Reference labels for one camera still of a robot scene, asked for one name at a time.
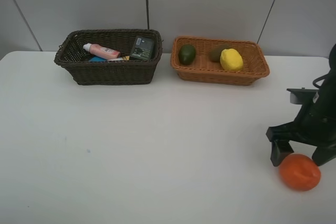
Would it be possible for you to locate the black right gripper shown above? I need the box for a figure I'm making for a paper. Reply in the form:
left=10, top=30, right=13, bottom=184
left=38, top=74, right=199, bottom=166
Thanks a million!
left=266, top=105, right=336, bottom=167

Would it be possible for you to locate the orange fruit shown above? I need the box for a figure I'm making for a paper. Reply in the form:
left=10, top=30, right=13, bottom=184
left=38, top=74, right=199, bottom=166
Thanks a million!
left=278, top=154, right=321, bottom=191

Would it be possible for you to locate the yellow lemon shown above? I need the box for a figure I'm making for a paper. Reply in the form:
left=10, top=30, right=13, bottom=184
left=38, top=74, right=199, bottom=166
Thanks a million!
left=220, top=48, right=244, bottom=71

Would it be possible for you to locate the brown kiwi fruit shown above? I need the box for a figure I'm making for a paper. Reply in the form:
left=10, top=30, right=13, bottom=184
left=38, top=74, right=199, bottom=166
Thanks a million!
left=208, top=44, right=230, bottom=62

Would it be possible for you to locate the green avocado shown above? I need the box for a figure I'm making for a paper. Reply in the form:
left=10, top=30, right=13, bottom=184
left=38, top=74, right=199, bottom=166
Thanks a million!
left=178, top=44, right=196, bottom=66

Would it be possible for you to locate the dark green pump bottle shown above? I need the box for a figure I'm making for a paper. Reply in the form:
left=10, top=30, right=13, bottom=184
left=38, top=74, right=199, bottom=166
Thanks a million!
left=130, top=36, right=154, bottom=61

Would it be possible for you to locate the white bottle blue cap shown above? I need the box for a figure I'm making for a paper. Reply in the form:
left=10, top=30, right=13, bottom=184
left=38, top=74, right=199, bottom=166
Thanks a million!
left=108, top=56, right=130, bottom=61

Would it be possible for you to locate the grey felt whiteboard eraser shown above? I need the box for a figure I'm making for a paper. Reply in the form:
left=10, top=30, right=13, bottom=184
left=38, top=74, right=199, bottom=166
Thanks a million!
left=89, top=56, right=106, bottom=62

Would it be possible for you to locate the pink bottle white cap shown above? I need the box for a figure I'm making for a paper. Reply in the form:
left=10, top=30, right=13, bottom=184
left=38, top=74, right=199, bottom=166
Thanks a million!
left=83, top=43, right=121, bottom=60

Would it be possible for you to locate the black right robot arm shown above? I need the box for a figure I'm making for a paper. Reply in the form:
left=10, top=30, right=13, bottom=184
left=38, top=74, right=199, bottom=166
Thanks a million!
left=266, top=47, right=335, bottom=167

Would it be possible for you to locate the orange wicker basket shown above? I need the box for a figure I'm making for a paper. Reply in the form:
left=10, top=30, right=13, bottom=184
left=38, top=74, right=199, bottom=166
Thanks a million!
left=171, top=36, right=270, bottom=86

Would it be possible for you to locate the dark brown wicker basket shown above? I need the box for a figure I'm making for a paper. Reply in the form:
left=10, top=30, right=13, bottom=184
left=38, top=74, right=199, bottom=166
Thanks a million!
left=54, top=29, right=162, bottom=86

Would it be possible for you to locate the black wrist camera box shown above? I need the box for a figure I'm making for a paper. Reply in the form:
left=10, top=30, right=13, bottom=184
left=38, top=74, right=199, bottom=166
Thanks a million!
left=287, top=88, right=318, bottom=105

